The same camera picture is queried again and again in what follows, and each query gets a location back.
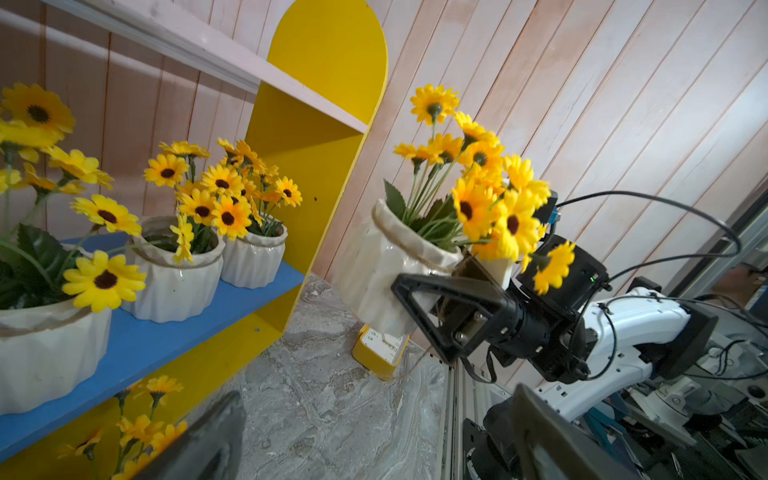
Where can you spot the yellow two-tier shelf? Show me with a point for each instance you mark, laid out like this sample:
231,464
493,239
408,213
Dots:
126,100

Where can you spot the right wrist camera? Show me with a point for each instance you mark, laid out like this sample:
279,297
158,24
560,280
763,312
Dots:
548,216

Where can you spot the yellow alarm clock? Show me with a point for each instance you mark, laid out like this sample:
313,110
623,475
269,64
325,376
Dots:
379,353

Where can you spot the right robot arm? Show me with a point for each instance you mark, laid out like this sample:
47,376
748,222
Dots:
636,336

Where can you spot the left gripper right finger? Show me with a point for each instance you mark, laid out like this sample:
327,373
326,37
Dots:
549,447

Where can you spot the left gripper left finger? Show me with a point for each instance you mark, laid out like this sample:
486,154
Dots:
211,448

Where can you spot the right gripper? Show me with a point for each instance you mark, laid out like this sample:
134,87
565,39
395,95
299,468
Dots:
457,314

